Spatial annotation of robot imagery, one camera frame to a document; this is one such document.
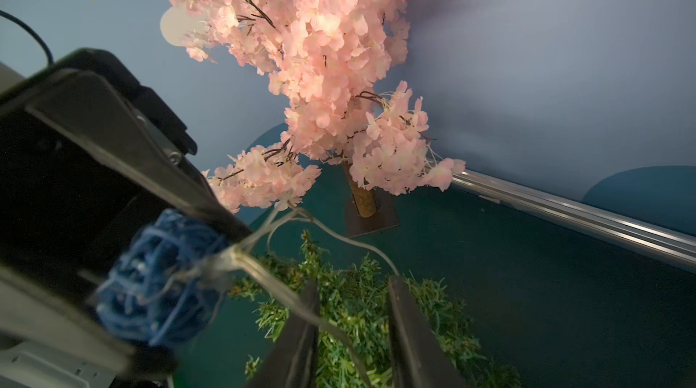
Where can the aluminium back rail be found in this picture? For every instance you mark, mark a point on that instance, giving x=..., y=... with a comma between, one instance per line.
x=669, y=246

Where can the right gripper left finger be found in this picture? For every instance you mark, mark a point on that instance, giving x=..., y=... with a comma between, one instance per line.
x=292, y=362

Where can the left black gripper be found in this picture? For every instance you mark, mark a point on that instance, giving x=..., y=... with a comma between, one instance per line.
x=89, y=155

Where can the pink cherry blossom tree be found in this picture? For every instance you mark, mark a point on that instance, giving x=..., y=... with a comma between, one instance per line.
x=325, y=57

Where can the small green christmas tree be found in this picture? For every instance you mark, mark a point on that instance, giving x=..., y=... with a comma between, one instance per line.
x=355, y=300

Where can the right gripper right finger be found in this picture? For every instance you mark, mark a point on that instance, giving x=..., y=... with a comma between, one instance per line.
x=417, y=359

